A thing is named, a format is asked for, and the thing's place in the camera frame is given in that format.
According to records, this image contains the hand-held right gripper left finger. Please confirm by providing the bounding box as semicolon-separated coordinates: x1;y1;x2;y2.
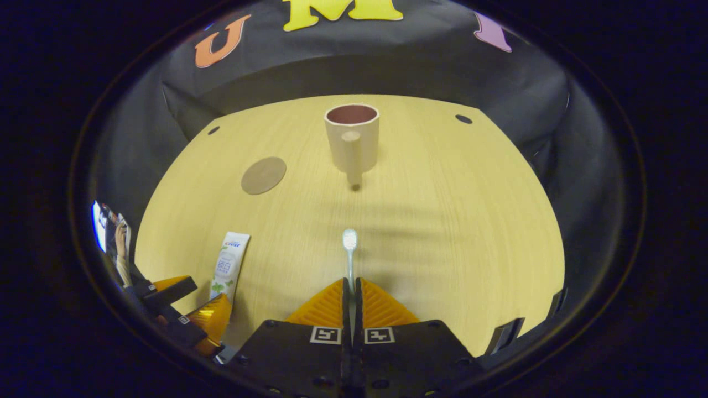
224;277;353;398

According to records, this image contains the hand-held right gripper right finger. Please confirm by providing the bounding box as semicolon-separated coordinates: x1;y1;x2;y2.
354;277;482;398

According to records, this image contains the white toothpaste tube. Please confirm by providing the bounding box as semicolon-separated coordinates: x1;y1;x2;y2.
209;232;251;303

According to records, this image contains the white toothbrush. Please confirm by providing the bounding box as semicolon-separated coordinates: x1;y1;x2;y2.
342;229;358;332

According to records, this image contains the round brown coaster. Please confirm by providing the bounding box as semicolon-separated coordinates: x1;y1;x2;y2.
241;156;288;196

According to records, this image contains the beige cup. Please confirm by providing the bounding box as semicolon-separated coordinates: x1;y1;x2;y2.
324;103;381;186

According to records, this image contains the computer monitor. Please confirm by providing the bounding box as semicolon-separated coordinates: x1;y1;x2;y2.
91;201;114;252

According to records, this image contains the black backdrop cloth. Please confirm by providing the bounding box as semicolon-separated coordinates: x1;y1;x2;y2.
91;0;631;365

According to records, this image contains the dark metal bracket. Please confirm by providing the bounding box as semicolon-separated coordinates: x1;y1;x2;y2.
485;317;525;355

